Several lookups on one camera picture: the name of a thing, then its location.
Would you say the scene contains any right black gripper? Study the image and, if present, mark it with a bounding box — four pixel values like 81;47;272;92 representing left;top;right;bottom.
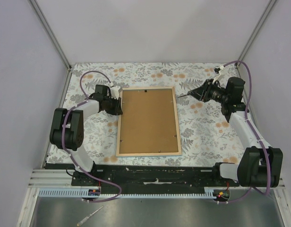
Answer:
188;79;229;104

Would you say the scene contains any blue picture frame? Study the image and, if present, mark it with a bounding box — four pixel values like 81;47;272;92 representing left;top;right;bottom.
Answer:
116;87;182;157

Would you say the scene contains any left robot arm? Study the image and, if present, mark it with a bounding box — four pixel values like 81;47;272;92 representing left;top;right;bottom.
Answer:
49;85;123;186

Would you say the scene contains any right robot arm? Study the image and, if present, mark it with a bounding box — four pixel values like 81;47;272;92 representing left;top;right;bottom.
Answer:
187;77;283;188

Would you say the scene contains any floral patterned table mat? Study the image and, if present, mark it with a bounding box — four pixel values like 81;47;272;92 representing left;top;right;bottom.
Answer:
45;62;266;167

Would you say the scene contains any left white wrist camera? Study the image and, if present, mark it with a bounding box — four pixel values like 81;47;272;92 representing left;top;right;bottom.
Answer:
110;86;122;100

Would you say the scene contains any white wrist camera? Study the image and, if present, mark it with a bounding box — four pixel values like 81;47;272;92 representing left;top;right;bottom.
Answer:
110;86;122;100
213;64;225;83

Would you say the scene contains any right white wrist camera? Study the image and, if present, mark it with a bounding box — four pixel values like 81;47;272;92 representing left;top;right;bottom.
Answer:
213;64;225;83

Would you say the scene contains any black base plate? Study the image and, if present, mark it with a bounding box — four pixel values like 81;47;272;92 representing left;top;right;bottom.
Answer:
45;163;240;195

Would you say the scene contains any light blue cable duct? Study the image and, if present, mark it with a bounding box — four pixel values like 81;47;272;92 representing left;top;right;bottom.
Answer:
38;187;217;199

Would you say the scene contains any aluminium rail bar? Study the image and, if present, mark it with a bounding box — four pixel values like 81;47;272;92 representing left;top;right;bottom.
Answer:
28;169;72;188

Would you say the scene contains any clear handled screwdriver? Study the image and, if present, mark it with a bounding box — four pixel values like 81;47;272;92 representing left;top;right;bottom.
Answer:
77;206;104;227

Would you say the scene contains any right aluminium corner post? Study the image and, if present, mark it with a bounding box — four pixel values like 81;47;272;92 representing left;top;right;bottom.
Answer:
234;0;278;68

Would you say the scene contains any aluminium corner post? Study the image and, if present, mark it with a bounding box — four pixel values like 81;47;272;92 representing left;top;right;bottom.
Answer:
234;0;278;68
29;0;72;71

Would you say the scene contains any left aluminium corner post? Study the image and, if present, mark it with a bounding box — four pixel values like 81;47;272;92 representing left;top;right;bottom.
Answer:
29;0;72;71

